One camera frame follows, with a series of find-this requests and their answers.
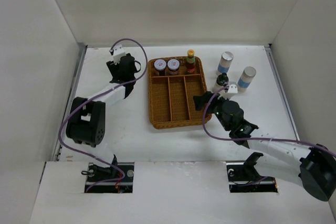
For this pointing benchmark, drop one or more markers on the brown wicker divided basket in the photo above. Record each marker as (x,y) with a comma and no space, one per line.
(170,97)

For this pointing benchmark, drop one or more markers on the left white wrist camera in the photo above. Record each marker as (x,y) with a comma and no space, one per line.
(117,52)

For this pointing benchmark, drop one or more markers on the white-lid brown sauce jar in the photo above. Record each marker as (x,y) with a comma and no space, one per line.
(173,66)

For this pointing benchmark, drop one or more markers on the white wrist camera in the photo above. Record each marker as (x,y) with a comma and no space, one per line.
(231,89)
(117,52)

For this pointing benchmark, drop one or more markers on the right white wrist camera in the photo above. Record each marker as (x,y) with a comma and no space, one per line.
(231,89)

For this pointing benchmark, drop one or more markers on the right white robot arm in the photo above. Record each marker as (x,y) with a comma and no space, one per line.
(310,166)

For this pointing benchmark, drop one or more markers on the white-lid dark sauce jar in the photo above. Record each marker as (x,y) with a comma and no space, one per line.
(160,67)

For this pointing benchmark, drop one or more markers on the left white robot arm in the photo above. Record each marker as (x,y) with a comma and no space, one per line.
(88,124)

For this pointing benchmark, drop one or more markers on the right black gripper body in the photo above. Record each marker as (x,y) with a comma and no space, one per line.
(218,112)

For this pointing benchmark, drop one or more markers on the silver-cap blue-label grain jar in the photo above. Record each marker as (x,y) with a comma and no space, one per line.
(246,78)

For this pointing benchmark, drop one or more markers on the black-top white powder shaker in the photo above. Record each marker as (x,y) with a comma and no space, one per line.
(222,81)

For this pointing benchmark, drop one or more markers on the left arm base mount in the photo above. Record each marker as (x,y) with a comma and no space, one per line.
(100,180)

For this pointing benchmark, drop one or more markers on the red chili sauce bottle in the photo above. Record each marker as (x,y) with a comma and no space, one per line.
(190,62)

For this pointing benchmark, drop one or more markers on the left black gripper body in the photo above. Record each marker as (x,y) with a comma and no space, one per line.
(115,68)

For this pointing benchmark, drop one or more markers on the silver-cap blue-label tall jar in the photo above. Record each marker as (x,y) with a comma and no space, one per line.
(225,62)

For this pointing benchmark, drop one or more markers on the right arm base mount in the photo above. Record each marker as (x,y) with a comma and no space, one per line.
(243,177)

